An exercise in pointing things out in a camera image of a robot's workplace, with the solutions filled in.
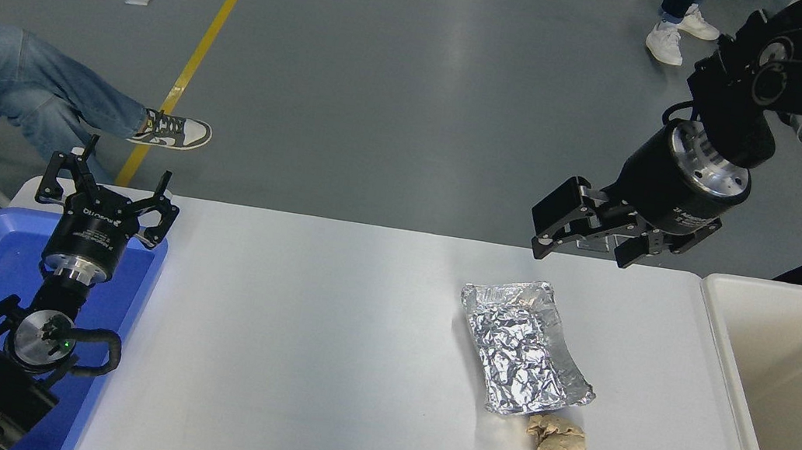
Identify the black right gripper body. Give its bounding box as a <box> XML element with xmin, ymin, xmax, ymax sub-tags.
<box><xmin>604</xmin><ymin>118</ymin><xmax>750</xmax><ymax>244</ymax></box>

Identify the silver foil plate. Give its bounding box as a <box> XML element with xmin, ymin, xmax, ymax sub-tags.
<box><xmin>445</xmin><ymin>269</ymin><xmax>611</xmax><ymax>428</ymax></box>

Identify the crumpled tan paper ball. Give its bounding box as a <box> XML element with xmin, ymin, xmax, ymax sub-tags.
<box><xmin>523</xmin><ymin>410</ymin><xmax>591</xmax><ymax>450</ymax></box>

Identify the grey floor tape patch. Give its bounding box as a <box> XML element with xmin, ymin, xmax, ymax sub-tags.
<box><xmin>577</xmin><ymin>231</ymin><xmax>615</xmax><ymax>254</ymax></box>

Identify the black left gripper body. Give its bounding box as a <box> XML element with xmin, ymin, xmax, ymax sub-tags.
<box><xmin>41</xmin><ymin>181</ymin><xmax>153</xmax><ymax>276</ymax></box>

